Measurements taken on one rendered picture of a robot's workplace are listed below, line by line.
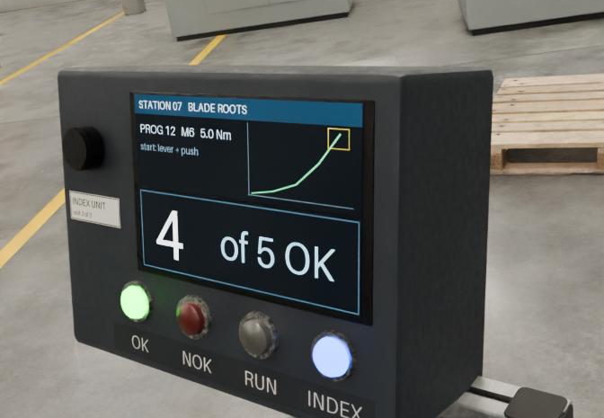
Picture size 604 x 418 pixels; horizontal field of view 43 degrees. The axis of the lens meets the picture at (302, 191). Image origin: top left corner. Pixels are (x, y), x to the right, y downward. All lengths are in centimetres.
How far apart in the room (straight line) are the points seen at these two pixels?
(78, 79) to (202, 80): 11
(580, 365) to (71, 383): 153
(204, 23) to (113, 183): 736
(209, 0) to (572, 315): 591
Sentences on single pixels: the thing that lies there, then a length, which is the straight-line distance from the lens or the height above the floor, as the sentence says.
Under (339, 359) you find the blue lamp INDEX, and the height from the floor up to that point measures 112.
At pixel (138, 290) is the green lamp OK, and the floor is 113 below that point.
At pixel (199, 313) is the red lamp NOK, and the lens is 45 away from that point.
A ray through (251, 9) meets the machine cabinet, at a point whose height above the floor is 21.
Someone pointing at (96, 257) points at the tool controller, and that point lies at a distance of 52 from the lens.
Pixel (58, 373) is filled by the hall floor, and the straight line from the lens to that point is 266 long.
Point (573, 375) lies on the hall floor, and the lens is 223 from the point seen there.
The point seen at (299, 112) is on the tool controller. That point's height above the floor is 124.
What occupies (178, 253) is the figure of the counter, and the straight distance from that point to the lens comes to 46.
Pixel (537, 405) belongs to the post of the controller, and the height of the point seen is 106.
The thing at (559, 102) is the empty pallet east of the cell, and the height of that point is 14.
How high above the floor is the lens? 135
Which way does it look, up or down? 22 degrees down
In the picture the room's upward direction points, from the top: 10 degrees counter-clockwise
